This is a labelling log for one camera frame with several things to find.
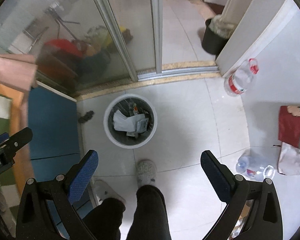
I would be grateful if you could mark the blue cabinet panel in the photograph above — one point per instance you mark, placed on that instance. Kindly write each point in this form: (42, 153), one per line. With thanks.
(54, 148)

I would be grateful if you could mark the grey slipper right foot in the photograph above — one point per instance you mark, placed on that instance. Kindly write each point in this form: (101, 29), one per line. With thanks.
(146, 173)

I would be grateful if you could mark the aluminium sliding door frame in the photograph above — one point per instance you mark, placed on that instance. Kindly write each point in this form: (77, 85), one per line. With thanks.
(158, 38)

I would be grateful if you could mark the white paper trash in bin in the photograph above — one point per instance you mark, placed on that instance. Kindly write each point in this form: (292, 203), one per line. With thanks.
(131, 118)

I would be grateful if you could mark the empty clear plastic bottle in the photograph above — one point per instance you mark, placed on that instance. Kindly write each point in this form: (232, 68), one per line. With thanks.
(255, 167)

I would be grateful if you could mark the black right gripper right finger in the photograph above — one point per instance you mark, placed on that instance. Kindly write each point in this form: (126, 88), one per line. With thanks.
(264, 220)

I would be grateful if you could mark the beige cloth bag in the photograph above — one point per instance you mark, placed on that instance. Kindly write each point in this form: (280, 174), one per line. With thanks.
(289, 160)

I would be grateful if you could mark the white round trash bin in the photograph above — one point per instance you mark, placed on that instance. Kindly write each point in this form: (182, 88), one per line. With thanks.
(120, 138)

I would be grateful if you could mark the black bucket with mop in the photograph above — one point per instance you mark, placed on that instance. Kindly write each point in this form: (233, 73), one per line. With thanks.
(216, 35)

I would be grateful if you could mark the grey slipper foot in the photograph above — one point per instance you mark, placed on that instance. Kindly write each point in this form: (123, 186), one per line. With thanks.
(146, 173)
(105, 194)

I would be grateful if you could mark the pink cloth on table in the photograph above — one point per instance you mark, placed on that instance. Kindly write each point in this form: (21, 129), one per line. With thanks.
(18, 71)

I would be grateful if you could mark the black trousered leg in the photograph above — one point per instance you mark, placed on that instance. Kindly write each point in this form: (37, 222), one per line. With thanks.
(150, 218)

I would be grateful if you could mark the large clear water jug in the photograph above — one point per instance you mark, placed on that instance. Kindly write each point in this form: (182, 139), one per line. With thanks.
(242, 78)

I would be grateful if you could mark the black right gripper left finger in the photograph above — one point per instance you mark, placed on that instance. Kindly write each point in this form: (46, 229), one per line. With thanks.
(34, 219)

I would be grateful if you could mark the red patterned bag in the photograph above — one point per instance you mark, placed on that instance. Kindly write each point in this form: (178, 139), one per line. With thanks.
(289, 125)

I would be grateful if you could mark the grey slipper left foot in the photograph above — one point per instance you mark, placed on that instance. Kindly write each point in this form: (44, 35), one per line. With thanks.
(105, 194)

